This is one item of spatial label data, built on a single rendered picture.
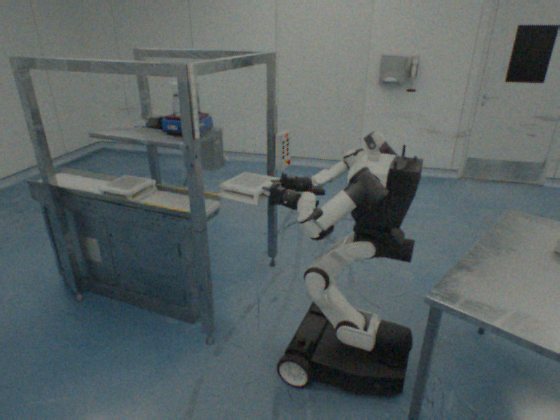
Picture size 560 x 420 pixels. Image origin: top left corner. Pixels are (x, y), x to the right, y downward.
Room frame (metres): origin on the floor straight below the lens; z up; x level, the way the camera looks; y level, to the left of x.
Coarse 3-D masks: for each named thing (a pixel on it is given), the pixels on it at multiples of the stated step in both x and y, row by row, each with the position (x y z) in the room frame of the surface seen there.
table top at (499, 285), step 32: (512, 224) 1.87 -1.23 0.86; (544, 224) 1.87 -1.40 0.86; (480, 256) 1.55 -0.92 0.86; (512, 256) 1.55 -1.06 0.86; (544, 256) 1.55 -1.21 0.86; (448, 288) 1.31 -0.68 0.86; (480, 288) 1.31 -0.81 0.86; (512, 288) 1.31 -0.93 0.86; (544, 288) 1.31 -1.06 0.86; (480, 320) 1.12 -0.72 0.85; (512, 320) 1.12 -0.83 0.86; (544, 320) 1.12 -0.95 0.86; (544, 352) 0.99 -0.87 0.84
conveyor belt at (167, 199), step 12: (60, 180) 2.58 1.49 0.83; (72, 180) 2.58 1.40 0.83; (84, 180) 2.58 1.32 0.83; (96, 180) 2.58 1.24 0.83; (96, 192) 2.37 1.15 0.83; (156, 192) 2.36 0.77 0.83; (168, 192) 2.36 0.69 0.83; (168, 204) 2.18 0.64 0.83; (180, 204) 2.18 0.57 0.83; (216, 204) 2.19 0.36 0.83
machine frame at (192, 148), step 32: (32, 64) 2.28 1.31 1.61; (64, 64) 2.18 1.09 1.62; (96, 64) 2.10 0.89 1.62; (128, 64) 2.02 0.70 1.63; (160, 64) 1.94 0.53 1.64; (32, 96) 2.36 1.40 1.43; (32, 128) 2.33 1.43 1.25; (192, 160) 1.89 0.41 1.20; (192, 192) 1.90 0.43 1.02; (64, 224) 2.35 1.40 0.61; (192, 224) 1.91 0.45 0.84; (64, 256) 2.34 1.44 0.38
